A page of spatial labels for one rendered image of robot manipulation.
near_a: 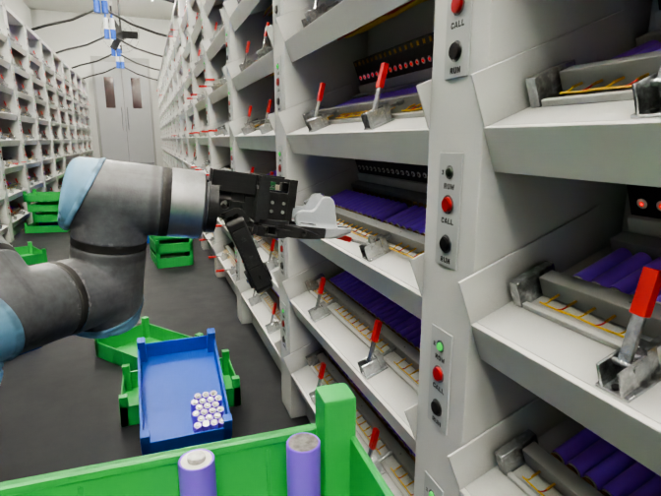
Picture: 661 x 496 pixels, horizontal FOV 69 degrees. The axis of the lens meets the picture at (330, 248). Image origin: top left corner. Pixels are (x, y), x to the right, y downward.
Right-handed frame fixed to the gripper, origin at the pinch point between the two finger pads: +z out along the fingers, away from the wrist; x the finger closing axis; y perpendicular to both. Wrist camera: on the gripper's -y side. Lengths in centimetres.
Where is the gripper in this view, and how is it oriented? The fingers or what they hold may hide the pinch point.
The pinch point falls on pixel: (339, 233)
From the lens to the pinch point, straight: 72.8
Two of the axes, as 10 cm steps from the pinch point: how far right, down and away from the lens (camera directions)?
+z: 9.3, 0.7, 3.7
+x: -3.5, -2.1, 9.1
